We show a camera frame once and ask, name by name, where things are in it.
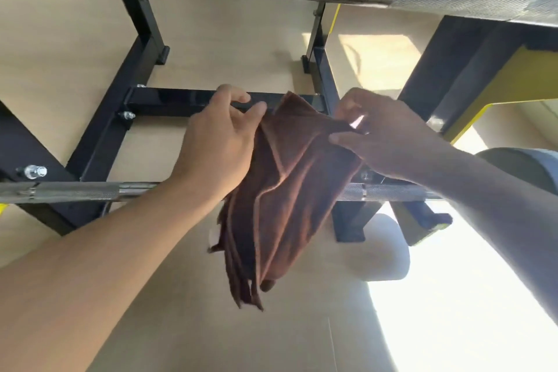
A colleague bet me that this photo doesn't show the brown microfibre cloth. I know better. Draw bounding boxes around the brown microfibre cloth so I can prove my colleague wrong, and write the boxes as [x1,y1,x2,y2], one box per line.
[208,91,366,311]

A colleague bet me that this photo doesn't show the black and yellow rack upright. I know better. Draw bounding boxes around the black and yellow rack upright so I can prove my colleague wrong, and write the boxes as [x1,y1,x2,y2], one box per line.
[399,14,558,146]

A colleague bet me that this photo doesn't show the person's right hand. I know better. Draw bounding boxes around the person's right hand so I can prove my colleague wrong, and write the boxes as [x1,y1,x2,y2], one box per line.
[329,88,456,186]

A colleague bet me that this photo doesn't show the black steel rack frame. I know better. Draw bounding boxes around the black steel rack frame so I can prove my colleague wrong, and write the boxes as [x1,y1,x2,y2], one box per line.
[0,0,454,247]

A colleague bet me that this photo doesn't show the person's right forearm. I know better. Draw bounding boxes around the person's right forearm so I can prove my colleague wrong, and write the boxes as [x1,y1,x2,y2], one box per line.
[425,141,558,330]

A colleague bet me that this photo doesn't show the grey weight plate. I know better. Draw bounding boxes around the grey weight plate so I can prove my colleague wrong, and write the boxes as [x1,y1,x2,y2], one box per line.
[474,147,558,203]

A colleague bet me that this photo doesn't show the person's left forearm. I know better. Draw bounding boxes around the person's left forearm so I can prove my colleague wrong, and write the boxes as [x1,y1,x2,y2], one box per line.
[0,176,228,372]

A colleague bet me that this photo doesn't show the thin chrome barbell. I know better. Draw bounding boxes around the thin chrome barbell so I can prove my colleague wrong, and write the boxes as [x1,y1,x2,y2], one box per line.
[0,182,443,205]

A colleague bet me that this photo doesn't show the person's left hand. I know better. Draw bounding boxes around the person's left hand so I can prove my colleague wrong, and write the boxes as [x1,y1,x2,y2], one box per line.
[174,84,267,207]

